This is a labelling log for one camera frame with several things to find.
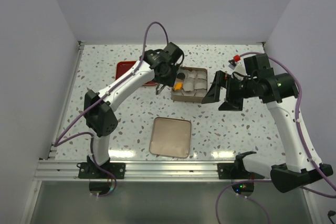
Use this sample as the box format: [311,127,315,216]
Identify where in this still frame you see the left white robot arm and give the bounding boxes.
[84,42,184,178]

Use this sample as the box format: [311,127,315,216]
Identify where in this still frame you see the square cookie tin box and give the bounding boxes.
[171,67,208,103]

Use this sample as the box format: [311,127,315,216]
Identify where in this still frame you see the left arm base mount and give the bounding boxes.
[76,156,126,179]

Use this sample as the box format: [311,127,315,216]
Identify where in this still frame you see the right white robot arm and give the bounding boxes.
[202,52,333,193]

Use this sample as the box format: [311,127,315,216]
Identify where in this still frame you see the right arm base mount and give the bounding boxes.
[217,151,265,180]

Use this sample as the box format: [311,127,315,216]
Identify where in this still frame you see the metal tongs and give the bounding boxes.
[155,83,170,95]

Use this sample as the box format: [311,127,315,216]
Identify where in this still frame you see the purple cable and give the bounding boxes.
[215,52,336,224]
[52,21,170,197]

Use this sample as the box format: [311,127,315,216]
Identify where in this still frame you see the black round cookie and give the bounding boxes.
[177,72,185,80]

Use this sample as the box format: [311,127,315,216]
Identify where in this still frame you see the square tin lid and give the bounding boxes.
[149,117,192,158]

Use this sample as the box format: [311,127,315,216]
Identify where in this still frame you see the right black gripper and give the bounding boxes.
[202,70,258,111]

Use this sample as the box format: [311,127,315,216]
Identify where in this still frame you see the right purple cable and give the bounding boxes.
[215,52,336,224]

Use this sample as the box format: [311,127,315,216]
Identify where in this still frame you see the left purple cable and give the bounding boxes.
[52,21,170,197]

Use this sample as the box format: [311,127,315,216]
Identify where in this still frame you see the aluminium front rail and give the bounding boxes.
[34,160,310,182]

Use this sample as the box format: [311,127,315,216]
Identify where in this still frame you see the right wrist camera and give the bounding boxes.
[228,55,246,74]

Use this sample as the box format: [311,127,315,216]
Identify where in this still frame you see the orange fish cookie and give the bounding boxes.
[173,82,183,91]

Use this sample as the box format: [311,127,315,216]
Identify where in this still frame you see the red rectangular tray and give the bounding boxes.
[115,61,157,87]

